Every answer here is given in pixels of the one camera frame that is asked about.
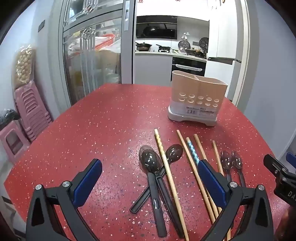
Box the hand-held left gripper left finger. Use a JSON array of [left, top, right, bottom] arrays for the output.
[[25, 159, 102, 241]]

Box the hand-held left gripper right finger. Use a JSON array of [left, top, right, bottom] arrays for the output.
[[198, 159, 277, 241]]

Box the plain wooden chopstick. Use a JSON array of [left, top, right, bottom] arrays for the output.
[[194, 134, 208, 161], [212, 140, 232, 241], [176, 130, 219, 225]]

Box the small dark translucent spoon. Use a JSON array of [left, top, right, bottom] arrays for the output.
[[231, 151, 246, 189], [220, 150, 233, 183]]

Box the blue patterned chopstick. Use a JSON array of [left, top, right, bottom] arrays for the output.
[[186, 137, 223, 223]]

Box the yellow patterned chopstick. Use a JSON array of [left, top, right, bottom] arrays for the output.
[[154, 129, 189, 241]]

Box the large dark translucent spoon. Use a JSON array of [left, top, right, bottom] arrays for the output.
[[130, 144, 184, 213], [141, 150, 167, 238], [139, 145, 185, 236]]

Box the beige cutlery holder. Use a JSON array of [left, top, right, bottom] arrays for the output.
[[167, 70, 228, 127]]

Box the single pink plastic stool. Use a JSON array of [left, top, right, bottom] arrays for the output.
[[0, 122, 30, 163]]

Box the stack of pink plastic stools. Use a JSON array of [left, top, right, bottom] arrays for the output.
[[14, 81, 52, 142]]

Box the white refrigerator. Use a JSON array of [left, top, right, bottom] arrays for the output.
[[205, 57, 243, 102]]

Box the black plastic bag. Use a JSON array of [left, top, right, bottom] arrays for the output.
[[0, 109, 20, 130]]

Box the glass door refrigerator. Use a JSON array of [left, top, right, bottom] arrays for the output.
[[50, 0, 136, 112]]

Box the black built-in oven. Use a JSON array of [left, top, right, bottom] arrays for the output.
[[171, 57, 207, 77]]

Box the grey kitchen cabinet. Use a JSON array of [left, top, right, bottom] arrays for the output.
[[135, 51, 207, 84]]

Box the clear bag of snacks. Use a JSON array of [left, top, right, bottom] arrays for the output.
[[11, 44, 36, 90]]

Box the cooking pot with food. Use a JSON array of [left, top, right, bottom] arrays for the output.
[[185, 47, 205, 57]]

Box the red plastic basket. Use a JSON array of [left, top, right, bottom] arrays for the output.
[[94, 34, 116, 50]]

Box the black wok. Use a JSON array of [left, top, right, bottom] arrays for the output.
[[135, 42, 153, 52]]

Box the black range hood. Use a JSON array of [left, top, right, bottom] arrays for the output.
[[136, 16, 178, 39]]

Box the white wall cabinet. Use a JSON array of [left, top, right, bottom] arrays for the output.
[[209, 0, 241, 59]]

